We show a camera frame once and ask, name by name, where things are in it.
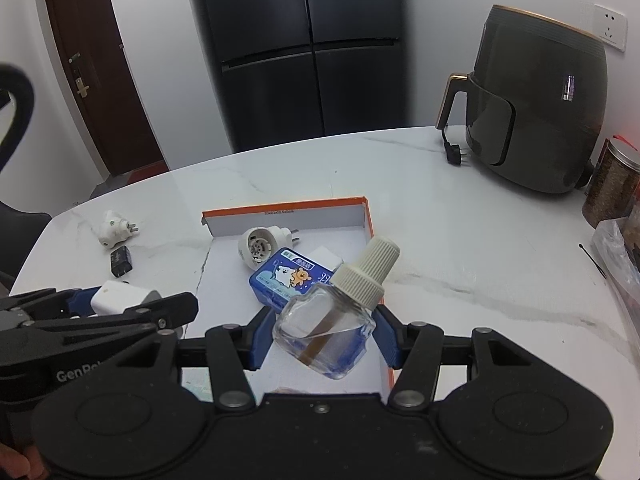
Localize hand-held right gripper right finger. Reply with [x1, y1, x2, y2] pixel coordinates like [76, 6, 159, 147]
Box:
[372, 305, 532, 408]

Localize small white plug-in heater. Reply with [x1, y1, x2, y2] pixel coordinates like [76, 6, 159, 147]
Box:
[96, 210, 141, 248]

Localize black power plug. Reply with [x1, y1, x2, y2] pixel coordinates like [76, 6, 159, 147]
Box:
[440, 127, 471, 167]

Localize clear jar with dark contents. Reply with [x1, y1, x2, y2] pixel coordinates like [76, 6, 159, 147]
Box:
[581, 137, 640, 228]

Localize dark grey chair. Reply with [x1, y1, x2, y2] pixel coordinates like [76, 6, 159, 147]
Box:
[0, 200, 53, 291]

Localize white usb charger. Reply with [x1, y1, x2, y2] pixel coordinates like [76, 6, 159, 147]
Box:
[90, 281, 163, 318]

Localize clear plastic bag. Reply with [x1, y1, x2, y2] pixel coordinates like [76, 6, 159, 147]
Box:
[590, 205, 640, 361]

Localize red doormat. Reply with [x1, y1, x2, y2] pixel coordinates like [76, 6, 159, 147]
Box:
[107, 159, 168, 183]

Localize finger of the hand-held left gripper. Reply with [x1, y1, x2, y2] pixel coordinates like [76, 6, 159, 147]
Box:
[20, 291, 200, 351]
[0, 287, 96, 333]

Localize dark brown door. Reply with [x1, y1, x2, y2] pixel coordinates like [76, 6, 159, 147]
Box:
[42, 0, 168, 176]

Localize brass door lock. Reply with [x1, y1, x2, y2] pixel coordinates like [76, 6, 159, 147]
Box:
[69, 52, 92, 98]

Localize blue cartoon print box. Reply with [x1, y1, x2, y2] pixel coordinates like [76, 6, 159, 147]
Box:
[248, 248, 335, 308]

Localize clear glass liquid bottle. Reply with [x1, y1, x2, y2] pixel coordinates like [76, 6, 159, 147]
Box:
[272, 236, 402, 380]

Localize thin black stick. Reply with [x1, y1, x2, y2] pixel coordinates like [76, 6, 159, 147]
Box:
[579, 243, 607, 278]

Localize black power adapter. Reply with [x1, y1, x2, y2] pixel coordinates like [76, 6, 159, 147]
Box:
[110, 245, 133, 278]

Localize small white carton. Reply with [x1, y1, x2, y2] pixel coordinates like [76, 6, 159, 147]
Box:
[307, 246, 345, 271]

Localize dark grey air fryer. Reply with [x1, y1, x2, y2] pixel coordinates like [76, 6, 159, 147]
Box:
[435, 4, 610, 195]

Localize orange white cardboard box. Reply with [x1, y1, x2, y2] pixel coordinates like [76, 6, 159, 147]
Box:
[180, 196, 401, 401]

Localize black refrigerator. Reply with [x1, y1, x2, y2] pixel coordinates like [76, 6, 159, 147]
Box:
[182, 0, 408, 153]

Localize black cable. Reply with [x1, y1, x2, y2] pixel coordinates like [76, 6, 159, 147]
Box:
[0, 62, 36, 171]

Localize person's left hand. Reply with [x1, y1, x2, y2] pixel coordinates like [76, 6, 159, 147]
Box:
[0, 442, 48, 480]

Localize large white plug-in heater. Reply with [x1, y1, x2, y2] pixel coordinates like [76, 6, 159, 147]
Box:
[237, 225, 302, 273]

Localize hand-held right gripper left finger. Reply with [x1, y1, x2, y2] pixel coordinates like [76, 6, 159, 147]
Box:
[150, 305, 278, 408]

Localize white wall socket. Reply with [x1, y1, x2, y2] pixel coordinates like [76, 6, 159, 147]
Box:
[593, 3, 627, 52]

